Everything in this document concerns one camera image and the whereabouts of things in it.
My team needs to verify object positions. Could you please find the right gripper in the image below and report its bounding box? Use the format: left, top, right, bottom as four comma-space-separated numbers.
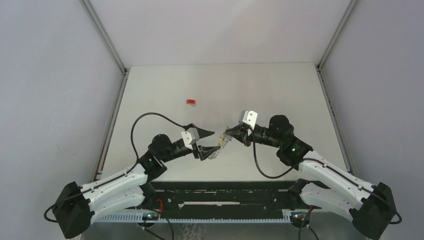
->
225, 123, 282, 149

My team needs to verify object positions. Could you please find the keyring bunch with coloured tags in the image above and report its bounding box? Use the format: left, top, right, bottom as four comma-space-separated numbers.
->
208, 126, 233, 160

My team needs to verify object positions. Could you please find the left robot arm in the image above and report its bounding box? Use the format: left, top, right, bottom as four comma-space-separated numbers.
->
50, 123, 219, 239

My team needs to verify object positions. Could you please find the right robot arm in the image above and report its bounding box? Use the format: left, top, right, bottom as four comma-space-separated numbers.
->
225, 111, 403, 240

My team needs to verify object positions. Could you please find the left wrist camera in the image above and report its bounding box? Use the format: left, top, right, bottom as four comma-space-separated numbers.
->
181, 127, 200, 150

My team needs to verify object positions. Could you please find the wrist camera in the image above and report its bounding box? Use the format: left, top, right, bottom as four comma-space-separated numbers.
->
238, 109, 258, 130
181, 127, 200, 150

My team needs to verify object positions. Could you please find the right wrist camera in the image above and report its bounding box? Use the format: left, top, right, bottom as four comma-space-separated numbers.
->
238, 109, 258, 130

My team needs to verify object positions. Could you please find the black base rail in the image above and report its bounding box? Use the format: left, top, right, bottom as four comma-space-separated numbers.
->
136, 180, 310, 221

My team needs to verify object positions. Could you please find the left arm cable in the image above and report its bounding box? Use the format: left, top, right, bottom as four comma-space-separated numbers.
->
43, 112, 190, 223

